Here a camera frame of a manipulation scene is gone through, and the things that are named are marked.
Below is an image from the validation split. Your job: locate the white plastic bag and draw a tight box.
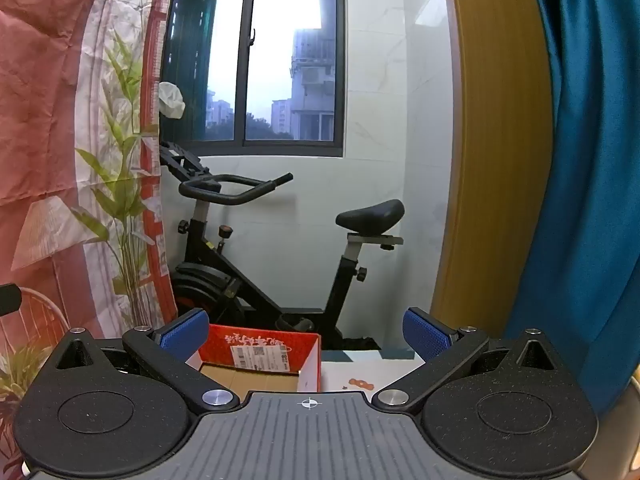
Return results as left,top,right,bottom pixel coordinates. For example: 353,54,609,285
157,81,187,120

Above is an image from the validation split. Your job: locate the dark framed window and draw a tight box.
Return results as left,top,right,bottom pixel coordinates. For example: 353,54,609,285
160,0,347,159

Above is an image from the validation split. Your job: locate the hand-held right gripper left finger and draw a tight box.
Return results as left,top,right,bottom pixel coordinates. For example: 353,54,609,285
47,307,241,415

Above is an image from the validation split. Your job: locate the blue curtain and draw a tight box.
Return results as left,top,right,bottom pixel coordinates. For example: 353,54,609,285
502,0,640,421

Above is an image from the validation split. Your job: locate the black exercise bike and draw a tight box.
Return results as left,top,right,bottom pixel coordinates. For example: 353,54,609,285
160,142,406,352

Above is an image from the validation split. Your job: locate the brown wooden door frame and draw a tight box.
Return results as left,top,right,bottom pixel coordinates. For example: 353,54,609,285
430,0,557,341

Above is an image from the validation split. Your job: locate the white printed tablecloth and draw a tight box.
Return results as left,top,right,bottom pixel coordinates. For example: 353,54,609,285
320,349,427,396

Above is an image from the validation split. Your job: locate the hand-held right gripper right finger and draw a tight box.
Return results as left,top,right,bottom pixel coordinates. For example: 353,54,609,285
372,307,572,413

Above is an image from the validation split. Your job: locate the red cardboard box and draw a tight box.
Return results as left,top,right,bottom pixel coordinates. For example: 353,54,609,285
185,324,322,402

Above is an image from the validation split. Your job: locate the red floral curtain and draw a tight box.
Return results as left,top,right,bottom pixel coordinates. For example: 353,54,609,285
0,0,179,480

